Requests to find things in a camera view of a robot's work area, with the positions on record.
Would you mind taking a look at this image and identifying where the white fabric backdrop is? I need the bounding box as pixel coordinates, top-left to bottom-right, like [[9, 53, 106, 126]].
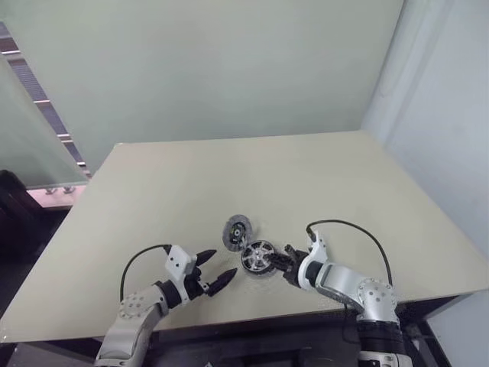
[[358, 0, 489, 253]]

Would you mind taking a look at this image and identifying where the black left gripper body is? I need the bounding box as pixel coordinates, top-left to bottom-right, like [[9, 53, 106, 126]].
[[185, 265, 215, 300]]

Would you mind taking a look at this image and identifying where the black table frame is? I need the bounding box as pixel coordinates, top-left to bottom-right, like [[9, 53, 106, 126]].
[[0, 293, 489, 367]]

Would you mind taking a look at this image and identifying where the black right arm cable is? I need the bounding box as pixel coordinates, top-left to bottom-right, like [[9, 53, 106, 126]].
[[305, 219, 393, 287]]

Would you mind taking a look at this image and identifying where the dark brown cabinet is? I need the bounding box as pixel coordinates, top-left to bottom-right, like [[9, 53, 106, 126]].
[[0, 170, 74, 278]]

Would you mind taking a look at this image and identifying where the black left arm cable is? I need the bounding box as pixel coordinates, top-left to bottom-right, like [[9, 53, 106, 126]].
[[119, 244, 172, 307]]

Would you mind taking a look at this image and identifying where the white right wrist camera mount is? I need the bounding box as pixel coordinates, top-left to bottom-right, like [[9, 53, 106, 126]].
[[296, 231, 330, 291]]

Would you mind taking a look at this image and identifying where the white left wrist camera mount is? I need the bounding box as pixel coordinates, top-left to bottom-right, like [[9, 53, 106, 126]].
[[164, 245, 199, 305]]

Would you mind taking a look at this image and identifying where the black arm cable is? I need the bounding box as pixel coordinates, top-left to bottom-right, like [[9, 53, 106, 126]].
[[305, 219, 393, 287], [119, 244, 172, 307]]

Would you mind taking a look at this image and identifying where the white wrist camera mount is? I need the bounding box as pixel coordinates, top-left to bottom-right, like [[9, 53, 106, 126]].
[[296, 231, 330, 291], [164, 245, 199, 305]]

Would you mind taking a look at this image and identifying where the frosted glass panel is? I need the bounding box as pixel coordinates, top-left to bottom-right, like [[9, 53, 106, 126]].
[[0, 53, 92, 189]]

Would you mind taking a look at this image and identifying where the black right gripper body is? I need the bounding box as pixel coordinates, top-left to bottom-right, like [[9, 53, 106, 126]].
[[281, 255, 306, 287]]

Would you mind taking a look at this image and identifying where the silver spoked rotor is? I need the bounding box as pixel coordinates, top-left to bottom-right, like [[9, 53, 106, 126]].
[[239, 239, 277, 278]]

